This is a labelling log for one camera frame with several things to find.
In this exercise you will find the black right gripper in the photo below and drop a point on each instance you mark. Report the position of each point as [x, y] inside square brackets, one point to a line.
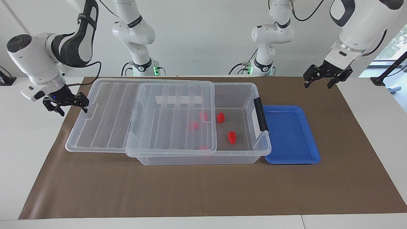
[63, 97]

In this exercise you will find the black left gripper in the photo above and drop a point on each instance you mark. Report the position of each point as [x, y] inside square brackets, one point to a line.
[330, 70]

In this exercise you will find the clear ribbed box lid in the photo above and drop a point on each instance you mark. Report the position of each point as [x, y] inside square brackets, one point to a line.
[111, 111]

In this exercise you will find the red block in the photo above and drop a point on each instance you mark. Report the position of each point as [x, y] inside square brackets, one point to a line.
[232, 137]
[193, 125]
[220, 117]
[203, 115]
[203, 147]

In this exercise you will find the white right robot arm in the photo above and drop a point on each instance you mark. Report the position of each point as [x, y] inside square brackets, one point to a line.
[31, 60]

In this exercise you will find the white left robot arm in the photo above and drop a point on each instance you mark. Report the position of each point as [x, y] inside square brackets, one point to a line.
[359, 25]

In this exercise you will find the blue plastic tray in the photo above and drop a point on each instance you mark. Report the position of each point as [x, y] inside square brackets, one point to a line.
[289, 136]

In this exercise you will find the clear plastic storage box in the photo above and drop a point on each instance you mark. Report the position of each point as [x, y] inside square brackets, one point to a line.
[222, 159]

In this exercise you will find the black object on table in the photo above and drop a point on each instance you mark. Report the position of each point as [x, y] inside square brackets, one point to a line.
[6, 79]

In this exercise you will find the black stand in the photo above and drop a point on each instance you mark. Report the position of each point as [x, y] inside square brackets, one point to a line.
[391, 68]

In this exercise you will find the light blue object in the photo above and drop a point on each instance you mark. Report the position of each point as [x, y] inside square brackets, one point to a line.
[397, 89]

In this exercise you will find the brown paper mat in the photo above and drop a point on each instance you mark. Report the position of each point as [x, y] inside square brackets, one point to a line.
[190, 190]

